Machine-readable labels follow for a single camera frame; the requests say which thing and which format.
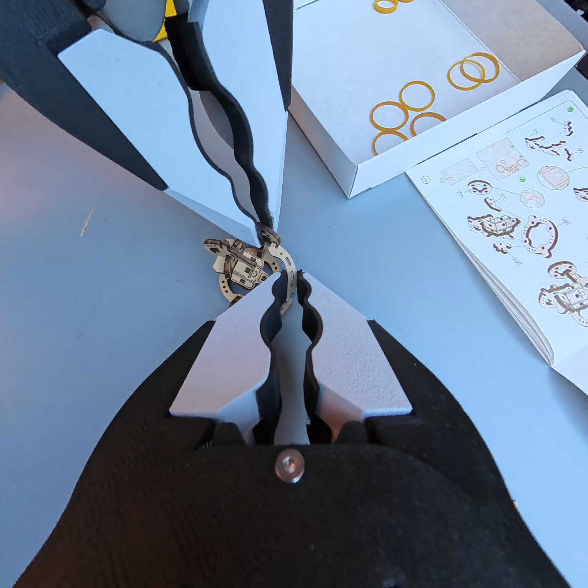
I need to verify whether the white cardboard box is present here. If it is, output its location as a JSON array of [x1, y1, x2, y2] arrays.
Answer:
[[287, 0, 585, 199]]

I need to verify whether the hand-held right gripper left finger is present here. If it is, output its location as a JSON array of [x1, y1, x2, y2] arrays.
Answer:
[[168, 270, 282, 445]]

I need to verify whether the curved wooden arc part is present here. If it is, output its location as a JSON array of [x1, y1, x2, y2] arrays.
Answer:
[[266, 243, 297, 317]]

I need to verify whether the yellow object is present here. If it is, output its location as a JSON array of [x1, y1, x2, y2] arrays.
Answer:
[[153, 0, 179, 43]]

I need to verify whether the wooden robot figure model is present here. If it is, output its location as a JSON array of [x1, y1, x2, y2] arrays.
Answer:
[[203, 224, 282, 307]]

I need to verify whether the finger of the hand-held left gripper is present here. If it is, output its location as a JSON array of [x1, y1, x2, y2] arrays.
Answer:
[[58, 29, 274, 249], [164, 0, 289, 232]]

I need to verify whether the group of yellow rubber bands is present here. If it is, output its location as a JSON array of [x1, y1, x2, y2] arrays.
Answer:
[[370, 0, 500, 156]]

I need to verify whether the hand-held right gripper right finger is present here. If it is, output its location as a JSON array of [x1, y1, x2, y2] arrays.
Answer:
[[295, 270, 412, 445]]

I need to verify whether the white instruction booklet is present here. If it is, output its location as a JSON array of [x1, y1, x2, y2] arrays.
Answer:
[[406, 89, 588, 396]]

